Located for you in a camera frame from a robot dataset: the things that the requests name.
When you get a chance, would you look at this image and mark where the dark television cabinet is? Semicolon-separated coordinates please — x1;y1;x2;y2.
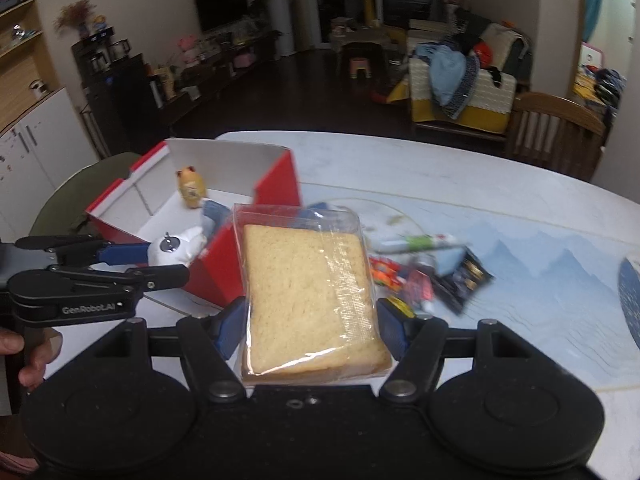
150;34;282;111

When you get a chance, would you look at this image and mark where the wooden wall shelf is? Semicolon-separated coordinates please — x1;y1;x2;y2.
0;0;62;132

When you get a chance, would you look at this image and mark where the orange hamster toy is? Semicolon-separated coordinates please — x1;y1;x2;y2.
175;169;207;209

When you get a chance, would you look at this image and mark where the blue curtain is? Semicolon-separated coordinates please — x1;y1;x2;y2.
582;0;607;43

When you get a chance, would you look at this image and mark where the white and blue toy figure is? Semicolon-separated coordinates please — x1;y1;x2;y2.
147;199;235;268

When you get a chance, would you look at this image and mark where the white cabinet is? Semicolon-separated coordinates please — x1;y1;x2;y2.
0;87;99;235

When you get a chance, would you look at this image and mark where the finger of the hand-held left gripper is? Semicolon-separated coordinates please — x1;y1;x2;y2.
46;262;191;295
15;234;152;267

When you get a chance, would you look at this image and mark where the black side cabinet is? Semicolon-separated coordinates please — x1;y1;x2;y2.
70;30;153;148

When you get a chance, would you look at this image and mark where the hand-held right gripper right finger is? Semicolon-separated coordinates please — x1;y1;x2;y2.
376;297;538;403

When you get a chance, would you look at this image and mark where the person's left hand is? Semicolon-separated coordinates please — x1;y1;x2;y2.
0;327;63;392

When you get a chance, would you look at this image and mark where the red cardboard box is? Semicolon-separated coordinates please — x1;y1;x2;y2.
84;138;304;308

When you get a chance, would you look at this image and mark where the sofa with patterned cover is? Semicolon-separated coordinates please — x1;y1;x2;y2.
407;19;532;133

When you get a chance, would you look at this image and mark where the green chair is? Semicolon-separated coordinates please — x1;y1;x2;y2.
27;152;143;238

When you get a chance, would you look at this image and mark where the bagged bread slice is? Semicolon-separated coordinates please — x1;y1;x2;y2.
232;203;393;386

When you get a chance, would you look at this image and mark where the red dragon keychain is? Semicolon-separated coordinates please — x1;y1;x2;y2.
369;256;411;291

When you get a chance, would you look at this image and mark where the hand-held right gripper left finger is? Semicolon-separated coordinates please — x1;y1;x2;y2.
92;297;248;403

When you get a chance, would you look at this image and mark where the small dark table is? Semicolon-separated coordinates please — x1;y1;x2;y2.
340;40;389;78

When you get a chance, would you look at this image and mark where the white tower air conditioner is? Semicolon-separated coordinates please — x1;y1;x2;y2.
270;0;297;57

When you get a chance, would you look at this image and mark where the yellow small object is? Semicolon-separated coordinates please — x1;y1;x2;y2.
385;296;418;319

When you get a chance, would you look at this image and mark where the light blue garment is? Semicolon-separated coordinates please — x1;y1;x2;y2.
429;44;482;107

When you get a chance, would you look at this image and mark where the green and white marker pen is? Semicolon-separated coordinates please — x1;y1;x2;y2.
375;233;458;254

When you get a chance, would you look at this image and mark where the dried flower bouquet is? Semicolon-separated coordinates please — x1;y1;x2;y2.
54;0;97;38

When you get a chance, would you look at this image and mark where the black television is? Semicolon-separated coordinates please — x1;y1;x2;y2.
191;0;249;35

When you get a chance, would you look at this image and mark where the black snack packet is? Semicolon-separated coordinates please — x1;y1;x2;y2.
432;246;496;316

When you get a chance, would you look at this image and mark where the wooden chair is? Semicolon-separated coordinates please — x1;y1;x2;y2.
505;91;608;181

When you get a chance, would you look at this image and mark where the yellow giraffe toy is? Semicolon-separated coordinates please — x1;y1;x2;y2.
356;0;382;27

